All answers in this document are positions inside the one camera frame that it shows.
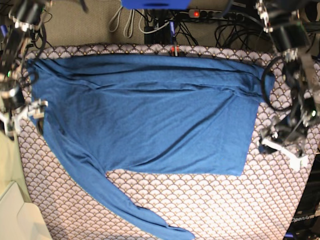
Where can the white plastic bin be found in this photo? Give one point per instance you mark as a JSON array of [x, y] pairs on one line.
[[20, 220]]

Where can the red and grey clamp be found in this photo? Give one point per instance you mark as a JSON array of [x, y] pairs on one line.
[[175, 51]]

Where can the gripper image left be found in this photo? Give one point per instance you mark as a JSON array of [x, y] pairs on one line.
[[12, 98]]

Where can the black OpenArm base box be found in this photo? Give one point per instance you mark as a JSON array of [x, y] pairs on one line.
[[305, 224]]

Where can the patterned fan-print tablecloth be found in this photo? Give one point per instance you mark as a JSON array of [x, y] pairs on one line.
[[260, 204]]

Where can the blue box overhead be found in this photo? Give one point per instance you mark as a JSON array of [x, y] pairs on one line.
[[156, 4]]

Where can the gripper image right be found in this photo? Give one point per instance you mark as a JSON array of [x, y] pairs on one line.
[[283, 132]]

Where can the blue T-shirt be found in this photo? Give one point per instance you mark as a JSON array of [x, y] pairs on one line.
[[148, 114]]

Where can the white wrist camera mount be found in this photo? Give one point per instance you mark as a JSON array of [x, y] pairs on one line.
[[297, 160], [32, 110]]

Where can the black power strip red switch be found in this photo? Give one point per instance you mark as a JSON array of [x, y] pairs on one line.
[[214, 15]]

